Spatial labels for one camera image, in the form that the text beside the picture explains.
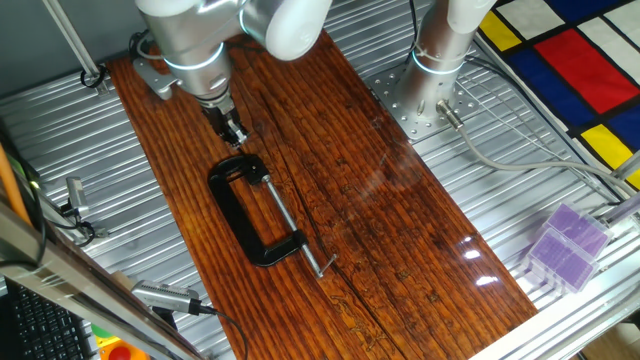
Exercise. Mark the orange box with red button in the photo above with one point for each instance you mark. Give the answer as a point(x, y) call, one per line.
point(120, 354)

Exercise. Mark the orange pole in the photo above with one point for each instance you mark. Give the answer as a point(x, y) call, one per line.
point(9, 185)

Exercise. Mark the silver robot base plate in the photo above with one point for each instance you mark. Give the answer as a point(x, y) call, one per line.
point(395, 100)

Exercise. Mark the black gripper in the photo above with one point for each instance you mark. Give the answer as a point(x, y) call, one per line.
point(217, 114)

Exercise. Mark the brown wood grain board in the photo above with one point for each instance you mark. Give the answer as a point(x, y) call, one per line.
point(350, 200)

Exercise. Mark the small grey camera on mount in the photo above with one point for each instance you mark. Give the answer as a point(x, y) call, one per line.
point(77, 195)

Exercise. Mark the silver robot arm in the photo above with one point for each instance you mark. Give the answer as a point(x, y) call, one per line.
point(195, 45)

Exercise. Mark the thin grey pole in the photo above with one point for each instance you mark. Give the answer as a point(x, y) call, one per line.
point(70, 35)

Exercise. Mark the black keyboard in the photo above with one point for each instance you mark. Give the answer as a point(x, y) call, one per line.
point(45, 330)

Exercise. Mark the colourful squares cloth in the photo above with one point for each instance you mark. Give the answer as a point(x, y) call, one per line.
point(585, 65)

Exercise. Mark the plain wooden block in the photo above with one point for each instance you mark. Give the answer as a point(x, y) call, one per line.
point(121, 280)

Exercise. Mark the wrist camera with metal bracket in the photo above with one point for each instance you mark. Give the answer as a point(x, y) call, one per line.
point(157, 80)

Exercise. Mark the black C-clamp with steel screw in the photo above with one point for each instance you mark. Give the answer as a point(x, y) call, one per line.
point(235, 210)

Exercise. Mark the aluminium frame bar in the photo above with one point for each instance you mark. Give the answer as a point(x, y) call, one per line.
point(75, 270)

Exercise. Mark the silver depth camera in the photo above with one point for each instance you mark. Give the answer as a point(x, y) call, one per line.
point(162, 295)

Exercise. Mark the clear box with purple contents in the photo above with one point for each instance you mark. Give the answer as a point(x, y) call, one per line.
point(580, 227)
point(562, 260)

